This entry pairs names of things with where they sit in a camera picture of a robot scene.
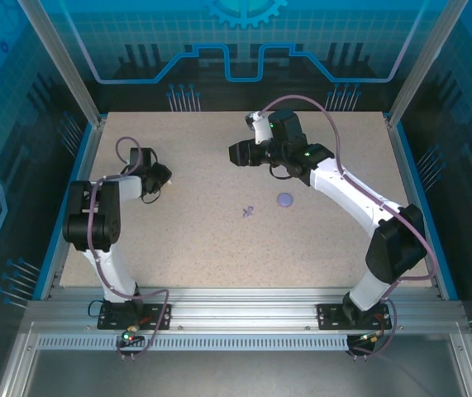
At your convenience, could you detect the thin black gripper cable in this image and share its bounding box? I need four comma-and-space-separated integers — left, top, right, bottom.
269, 164, 299, 181
141, 186, 163, 204

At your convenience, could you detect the aluminium left side rail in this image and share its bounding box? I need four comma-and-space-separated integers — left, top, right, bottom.
39, 117, 107, 301

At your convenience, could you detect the blue right table edge trim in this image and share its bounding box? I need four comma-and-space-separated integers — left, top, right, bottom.
394, 123, 460, 301

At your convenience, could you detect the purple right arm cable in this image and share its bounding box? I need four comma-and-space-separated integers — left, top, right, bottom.
260, 94, 436, 361

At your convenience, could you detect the thin black left gripper cable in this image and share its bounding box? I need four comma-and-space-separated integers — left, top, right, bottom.
141, 186, 163, 204

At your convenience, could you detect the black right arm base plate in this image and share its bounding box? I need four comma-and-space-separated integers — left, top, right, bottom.
317, 303, 398, 331

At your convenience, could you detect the aluminium rail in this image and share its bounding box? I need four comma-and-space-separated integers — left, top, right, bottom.
24, 286, 468, 337
39, 117, 107, 301

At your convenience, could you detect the slotted grey cable duct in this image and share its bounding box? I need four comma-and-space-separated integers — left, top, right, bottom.
36, 335, 350, 352

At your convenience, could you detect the aluminium front rail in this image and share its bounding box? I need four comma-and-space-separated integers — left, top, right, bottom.
24, 286, 468, 337

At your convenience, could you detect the aluminium frame post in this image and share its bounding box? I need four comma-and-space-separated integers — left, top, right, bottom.
17, 0, 105, 127
387, 0, 470, 127

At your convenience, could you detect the blue left table edge trim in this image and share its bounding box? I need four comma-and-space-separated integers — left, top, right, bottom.
32, 122, 97, 299

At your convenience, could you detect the metal base tray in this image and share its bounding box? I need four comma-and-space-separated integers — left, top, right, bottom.
0, 330, 472, 397

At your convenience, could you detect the aluminium left frame post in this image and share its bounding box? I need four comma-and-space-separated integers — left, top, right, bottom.
17, 0, 105, 127

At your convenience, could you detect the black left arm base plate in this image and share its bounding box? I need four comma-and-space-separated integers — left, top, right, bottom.
97, 301, 174, 331

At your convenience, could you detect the thin black right gripper cable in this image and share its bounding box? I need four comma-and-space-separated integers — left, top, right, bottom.
269, 164, 299, 181

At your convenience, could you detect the small status light module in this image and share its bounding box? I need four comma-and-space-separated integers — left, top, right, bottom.
357, 330, 385, 347
120, 328, 145, 347

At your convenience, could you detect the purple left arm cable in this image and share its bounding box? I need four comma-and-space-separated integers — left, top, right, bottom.
88, 136, 170, 361

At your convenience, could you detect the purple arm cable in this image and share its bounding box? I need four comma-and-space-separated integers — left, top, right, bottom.
88, 136, 170, 361
260, 94, 436, 361

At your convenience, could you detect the aluminium right frame post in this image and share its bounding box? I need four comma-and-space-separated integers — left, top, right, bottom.
387, 0, 470, 127

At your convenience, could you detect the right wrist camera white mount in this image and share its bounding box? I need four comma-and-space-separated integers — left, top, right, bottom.
244, 110, 273, 146

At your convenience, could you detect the blue table edge trim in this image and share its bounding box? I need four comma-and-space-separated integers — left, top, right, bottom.
394, 123, 460, 301
32, 122, 97, 299

